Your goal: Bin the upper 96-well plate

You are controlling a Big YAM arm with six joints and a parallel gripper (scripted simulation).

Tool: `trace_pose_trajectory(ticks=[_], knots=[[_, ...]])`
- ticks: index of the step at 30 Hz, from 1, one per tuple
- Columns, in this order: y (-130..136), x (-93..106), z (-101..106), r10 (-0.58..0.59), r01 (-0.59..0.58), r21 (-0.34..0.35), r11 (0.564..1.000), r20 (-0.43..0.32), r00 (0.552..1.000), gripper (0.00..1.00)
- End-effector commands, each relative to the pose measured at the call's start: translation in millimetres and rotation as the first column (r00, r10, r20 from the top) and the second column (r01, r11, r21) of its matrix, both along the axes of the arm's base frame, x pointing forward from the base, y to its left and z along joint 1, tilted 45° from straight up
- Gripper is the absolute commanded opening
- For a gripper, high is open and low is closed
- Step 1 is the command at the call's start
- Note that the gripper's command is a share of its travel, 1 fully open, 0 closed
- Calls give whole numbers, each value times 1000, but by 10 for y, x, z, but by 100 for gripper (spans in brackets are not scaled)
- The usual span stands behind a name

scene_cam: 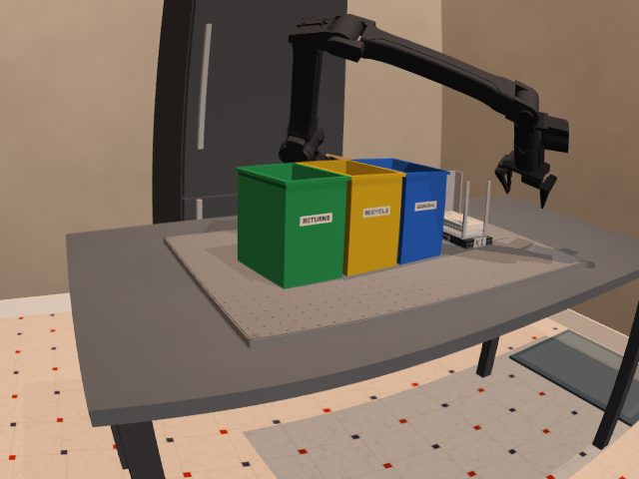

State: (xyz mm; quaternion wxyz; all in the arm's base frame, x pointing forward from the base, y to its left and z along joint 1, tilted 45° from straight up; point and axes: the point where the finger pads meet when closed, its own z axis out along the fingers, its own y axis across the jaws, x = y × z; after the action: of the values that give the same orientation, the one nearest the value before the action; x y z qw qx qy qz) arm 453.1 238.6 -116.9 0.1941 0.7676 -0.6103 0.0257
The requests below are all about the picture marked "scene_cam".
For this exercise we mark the white well plate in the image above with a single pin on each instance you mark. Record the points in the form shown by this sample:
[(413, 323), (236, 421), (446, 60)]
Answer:
[(458, 233)]

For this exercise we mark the green returns bin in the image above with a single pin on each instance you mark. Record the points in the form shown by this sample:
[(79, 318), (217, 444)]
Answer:
[(291, 222)]

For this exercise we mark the yellow recycle bin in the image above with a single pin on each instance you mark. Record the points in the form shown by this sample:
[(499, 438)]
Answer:
[(372, 214)]

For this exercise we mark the blue open bin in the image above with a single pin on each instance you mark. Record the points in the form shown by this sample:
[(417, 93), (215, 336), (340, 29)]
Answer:
[(422, 208)]

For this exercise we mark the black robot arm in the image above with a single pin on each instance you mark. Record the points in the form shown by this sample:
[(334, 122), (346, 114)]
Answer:
[(338, 35)]

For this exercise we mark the beige well plate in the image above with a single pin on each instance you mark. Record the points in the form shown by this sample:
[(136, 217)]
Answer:
[(454, 221)]

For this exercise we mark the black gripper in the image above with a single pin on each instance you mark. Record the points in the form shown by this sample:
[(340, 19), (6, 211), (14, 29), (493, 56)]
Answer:
[(526, 164)]

